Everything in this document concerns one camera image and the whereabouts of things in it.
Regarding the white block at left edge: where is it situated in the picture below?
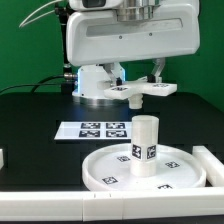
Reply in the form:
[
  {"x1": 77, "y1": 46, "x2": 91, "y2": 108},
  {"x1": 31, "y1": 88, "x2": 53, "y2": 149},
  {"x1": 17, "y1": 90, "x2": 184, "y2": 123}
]
[{"x1": 0, "y1": 149, "x2": 4, "y2": 170}]

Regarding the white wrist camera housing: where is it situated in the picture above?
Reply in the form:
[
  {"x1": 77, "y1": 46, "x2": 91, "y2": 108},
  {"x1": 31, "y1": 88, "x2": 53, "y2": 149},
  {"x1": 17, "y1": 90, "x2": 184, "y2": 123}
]
[{"x1": 68, "y1": 0, "x2": 124, "y2": 11}]

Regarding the white fence bar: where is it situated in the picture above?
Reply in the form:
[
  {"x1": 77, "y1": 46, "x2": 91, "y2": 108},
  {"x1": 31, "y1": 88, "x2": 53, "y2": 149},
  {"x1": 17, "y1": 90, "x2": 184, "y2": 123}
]
[
  {"x1": 192, "y1": 146, "x2": 224, "y2": 187},
  {"x1": 0, "y1": 187, "x2": 224, "y2": 221}
]

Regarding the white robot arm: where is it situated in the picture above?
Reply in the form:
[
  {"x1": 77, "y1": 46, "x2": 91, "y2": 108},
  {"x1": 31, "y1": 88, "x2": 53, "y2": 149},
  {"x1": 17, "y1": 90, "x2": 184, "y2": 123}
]
[{"x1": 66, "y1": 0, "x2": 200, "y2": 109}]

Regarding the white front fence bar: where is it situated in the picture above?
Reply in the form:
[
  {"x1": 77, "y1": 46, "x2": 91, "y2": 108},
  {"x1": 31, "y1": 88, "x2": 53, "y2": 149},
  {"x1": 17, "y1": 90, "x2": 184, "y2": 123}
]
[{"x1": 0, "y1": 187, "x2": 224, "y2": 221}]

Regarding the black cable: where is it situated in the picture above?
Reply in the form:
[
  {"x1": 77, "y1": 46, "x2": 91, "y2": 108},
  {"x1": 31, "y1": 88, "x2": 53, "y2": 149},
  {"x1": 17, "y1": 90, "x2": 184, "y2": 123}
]
[{"x1": 0, "y1": 74, "x2": 78, "y2": 96}]

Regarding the white cross-shaped table base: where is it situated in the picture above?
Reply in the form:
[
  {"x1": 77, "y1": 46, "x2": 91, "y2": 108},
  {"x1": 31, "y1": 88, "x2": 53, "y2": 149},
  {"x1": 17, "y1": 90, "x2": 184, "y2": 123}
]
[{"x1": 103, "y1": 79, "x2": 177, "y2": 109}]

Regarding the white cable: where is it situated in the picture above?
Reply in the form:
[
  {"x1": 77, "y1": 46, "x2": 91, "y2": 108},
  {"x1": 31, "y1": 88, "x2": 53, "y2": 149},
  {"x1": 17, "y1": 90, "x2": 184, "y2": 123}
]
[{"x1": 18, "y1": 0, "x2": 68, "y2": 29}]

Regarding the white right fence bar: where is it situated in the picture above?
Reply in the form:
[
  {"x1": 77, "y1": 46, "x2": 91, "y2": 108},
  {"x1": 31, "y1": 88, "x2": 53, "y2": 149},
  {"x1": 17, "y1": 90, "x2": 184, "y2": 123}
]
[{"x1": 192, "y1": 146, "x2": 224, "y2": 187}]

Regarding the white marker sheet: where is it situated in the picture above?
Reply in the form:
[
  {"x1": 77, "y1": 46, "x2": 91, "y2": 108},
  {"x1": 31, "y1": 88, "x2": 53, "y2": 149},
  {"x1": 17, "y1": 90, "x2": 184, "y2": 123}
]
[{"x1": 54, "y1": 121, "x2": 131, "y2": 140}]

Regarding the white round table top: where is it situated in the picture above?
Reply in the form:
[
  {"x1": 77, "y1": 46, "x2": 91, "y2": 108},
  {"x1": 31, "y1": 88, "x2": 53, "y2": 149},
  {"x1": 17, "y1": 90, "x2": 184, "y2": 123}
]
[{"x1": 82, "y1": 143, "x2": 206, "y2": 191}]

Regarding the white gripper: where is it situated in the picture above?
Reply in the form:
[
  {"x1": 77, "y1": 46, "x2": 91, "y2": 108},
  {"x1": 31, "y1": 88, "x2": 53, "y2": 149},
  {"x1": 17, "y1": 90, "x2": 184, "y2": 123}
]
[{"x1": 66, "y1": 1, "x2": 200, "y2": 87}]

